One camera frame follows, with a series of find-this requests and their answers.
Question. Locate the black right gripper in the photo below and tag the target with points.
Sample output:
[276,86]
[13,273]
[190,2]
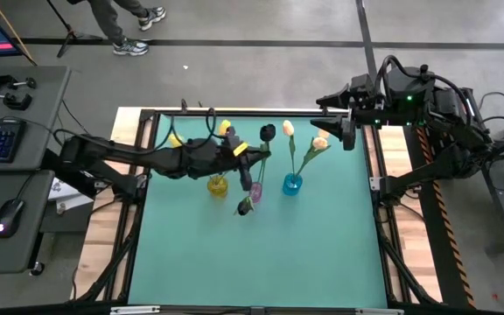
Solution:
[368,102]

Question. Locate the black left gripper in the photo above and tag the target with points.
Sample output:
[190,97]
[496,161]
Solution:
[212,159]

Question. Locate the cream tulip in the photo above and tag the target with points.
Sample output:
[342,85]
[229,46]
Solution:
[323,132]
[319,143]
[288,128]

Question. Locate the dark purple tulip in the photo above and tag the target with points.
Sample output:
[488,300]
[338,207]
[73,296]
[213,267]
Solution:
[268,131]
[244,206]

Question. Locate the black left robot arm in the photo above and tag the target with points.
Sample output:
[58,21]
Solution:
[116,155]

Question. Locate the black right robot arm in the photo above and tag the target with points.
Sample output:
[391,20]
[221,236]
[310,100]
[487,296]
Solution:
[449,109]

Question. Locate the purple glass vase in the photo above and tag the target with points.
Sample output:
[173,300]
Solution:
[255,192]

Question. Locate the yellow glass vase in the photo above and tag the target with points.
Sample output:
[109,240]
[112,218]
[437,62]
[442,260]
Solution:
[218,186]

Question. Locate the blue glass vase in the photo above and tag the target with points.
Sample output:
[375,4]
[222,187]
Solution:
[292,184]

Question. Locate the teal table mat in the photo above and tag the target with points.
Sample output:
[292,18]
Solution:
[256,254]

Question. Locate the yellow black hazard tape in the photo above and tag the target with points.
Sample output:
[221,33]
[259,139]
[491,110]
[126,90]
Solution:
[444,219]

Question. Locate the person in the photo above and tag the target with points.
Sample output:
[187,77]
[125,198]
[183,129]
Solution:
[121,24]

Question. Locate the grey desk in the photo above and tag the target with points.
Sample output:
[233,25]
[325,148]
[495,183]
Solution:
[37,131]
[11,254]

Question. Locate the black tripod stand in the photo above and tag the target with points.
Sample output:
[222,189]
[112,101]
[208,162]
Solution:
[70,35]

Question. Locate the black caster wheel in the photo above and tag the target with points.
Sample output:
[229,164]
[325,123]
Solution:
[37,268]

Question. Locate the black clamp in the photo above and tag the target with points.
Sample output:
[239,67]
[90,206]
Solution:
[13,102]
[13,81]

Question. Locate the black computer mouse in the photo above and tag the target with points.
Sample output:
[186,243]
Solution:
[9,217]

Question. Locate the white corner bracket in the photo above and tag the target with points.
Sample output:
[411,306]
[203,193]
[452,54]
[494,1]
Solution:
[374,183]

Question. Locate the black metal table frame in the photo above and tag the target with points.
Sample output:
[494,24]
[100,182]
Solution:
[140,219]

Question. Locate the silver bracket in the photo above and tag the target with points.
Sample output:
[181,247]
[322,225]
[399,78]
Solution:
[379,311]
[135,310]

